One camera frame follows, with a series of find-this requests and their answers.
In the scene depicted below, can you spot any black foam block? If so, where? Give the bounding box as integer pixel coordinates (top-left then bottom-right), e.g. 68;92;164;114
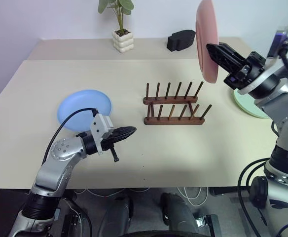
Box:
166;29;197;53

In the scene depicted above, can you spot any dark rounded shape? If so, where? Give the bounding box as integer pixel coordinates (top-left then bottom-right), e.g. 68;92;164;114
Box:
101;194;135;237
159;192;199;237

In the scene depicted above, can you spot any wooden dish rack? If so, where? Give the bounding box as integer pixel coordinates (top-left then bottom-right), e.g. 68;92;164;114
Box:
143;81;213;126

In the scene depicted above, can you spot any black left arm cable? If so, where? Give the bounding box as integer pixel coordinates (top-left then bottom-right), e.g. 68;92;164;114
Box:
42;108;99;166

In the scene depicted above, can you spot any purple and white device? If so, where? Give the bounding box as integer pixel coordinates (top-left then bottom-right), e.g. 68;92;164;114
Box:
268;24;288;59

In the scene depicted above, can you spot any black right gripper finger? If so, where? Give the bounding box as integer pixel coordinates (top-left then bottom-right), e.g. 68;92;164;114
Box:
218;42;246;61
206;43;246;75

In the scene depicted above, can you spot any black table frame bar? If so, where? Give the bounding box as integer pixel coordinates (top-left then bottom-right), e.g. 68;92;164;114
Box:
209;186;249;197

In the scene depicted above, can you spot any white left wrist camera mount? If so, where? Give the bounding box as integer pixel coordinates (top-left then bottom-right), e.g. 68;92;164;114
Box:
89;113;115;156

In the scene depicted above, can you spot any black thick cable loop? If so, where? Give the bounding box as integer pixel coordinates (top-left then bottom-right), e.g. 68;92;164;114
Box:
237;157;278;237

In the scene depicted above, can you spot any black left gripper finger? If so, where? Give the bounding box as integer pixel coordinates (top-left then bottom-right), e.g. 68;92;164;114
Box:
113;131;135;143
112;126;138;136

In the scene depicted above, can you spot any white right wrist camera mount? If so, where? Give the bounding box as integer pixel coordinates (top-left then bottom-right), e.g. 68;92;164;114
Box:
223;64;278;96

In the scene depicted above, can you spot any green leafy plant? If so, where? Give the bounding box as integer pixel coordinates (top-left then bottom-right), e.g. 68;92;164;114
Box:
98;0;135;35

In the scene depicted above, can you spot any blue plate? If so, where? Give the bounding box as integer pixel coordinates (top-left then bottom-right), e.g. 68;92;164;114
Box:
57;89;114;132

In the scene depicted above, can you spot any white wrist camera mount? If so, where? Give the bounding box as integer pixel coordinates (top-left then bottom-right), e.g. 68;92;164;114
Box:
223;64;278;96
89;113;115;156

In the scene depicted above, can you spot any black table foot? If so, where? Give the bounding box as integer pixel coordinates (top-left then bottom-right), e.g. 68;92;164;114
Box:
194;214;221;237

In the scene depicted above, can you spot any white bubble plant pot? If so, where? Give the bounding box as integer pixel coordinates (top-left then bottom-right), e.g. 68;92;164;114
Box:
111;29;135;53

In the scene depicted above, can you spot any green plate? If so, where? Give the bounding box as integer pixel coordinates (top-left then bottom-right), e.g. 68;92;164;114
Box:
232;87;273;120

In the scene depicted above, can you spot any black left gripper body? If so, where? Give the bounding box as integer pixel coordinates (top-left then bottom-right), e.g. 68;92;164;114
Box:
101;131;121;163

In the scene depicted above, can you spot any white thin cable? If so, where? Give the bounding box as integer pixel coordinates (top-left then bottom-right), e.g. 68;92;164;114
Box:
72;188;155;200
176;187;209;207

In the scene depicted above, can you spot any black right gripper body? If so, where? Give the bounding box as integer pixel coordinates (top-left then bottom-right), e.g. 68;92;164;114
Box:
235;51;267;84

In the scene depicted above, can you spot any pink plate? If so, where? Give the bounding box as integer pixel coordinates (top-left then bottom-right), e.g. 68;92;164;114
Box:
195;0;220;84

